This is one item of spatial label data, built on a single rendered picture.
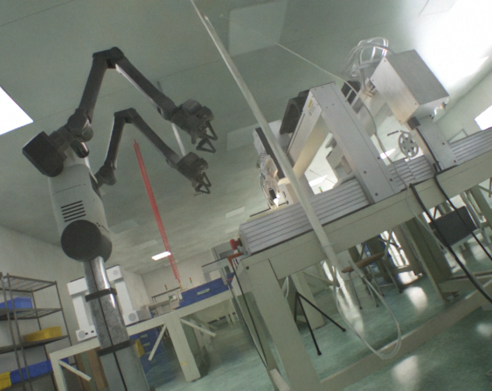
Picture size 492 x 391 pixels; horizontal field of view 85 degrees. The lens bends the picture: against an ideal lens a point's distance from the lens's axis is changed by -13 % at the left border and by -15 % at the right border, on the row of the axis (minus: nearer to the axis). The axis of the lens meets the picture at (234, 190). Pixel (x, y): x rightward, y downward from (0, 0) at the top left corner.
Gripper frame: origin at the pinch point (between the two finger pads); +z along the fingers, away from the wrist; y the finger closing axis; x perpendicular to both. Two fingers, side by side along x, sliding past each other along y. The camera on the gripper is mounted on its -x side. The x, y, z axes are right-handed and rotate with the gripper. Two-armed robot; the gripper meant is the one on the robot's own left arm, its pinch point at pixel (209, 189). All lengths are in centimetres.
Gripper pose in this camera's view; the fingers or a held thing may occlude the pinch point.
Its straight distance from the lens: 161.0
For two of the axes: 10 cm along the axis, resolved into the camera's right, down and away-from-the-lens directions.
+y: -1.2, 3.7, 9.2
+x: -6.1, 7.0, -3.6
